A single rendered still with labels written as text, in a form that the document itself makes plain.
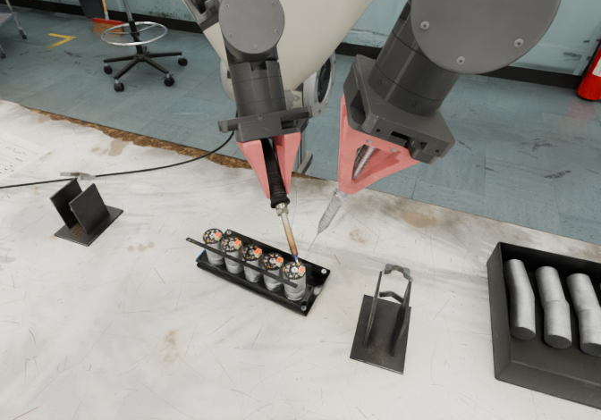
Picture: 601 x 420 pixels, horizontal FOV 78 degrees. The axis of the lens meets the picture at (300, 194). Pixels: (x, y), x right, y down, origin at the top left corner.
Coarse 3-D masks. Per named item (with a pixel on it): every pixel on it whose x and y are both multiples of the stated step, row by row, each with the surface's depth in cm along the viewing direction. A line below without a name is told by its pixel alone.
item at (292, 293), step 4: (292, 268) 42; (296, 268) 42; (292, 272) 41; (296, 272) 41; (284, 276) 42; (304, 276) 42; (292, 280) 41; (296, 280) 41; (300, 280) 41; (304, 280) 42; (284, 284) 43; (300, 284) 42; (304, 284) 43; (284, 288) 43; (288, 288) 42; (292, 288) 42; (296, 288) 42; (300, 288) 42; (304, 288) 43; (284, 292) 44; (288, 292) 43; (292, 292) 43; (296, 292) 43; (300, 292) 43; (304, 292) 44; (288, 296) 43; (292, 296) 43; (296, 296) 43; (300, 296) 43
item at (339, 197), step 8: (360, 152) 31; (368, 152) 31; (360, 160) 32; (368, 160) 32; (360, 168) 32; (352, 176) 33; (336, 192) 35; (336, 200) 35; (344, 200) 34; (328, 208) 36; (336, 208) 35; (328, 216) 36; (320, 224) 37; (328, 224) 37
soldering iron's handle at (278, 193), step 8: (264, 144) 47; (264, 152) 46; (272, 152) 47; (272, 160) 46; (272, 168) 46; (272, 176) 45; (280, 176) 46; (272, 184) 45; (280, 184) 45; (272, 192) 45; (280, 192) 44; (272, 200) 44; (280, 200) 44; (288, 200) 44
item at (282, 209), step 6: (282, 204) 44; (276, 210) 44; (282, 210) 44; (288, 210) 44; (282, 216) 44; (282, 222) 44; (288, 222) 44; (288, 228) 43; (288, 234) 43; (288, 240) 43; (294, 246) 43; (294, 252) 42
